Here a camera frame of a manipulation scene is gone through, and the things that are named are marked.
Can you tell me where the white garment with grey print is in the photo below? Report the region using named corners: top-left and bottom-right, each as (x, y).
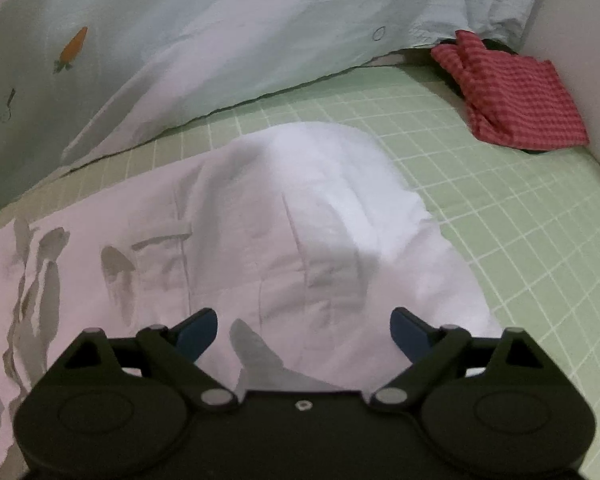
top-left (0, 120), bottom-right (503, 480)

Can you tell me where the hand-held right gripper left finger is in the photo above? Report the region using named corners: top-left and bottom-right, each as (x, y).
top-left (62, 308), bottom-right (238, 413)

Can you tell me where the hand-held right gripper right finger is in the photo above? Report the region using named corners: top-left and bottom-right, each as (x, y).
top-left (370, 307), bottom-right (551, 411)

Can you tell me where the red checked garment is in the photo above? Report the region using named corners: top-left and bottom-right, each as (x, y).
top-left (430, 30), bottom-right (590, 152)

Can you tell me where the light blue carrot print blanket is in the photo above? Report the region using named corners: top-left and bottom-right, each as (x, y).
top-left (0, 0), bottom-right (541, 221)

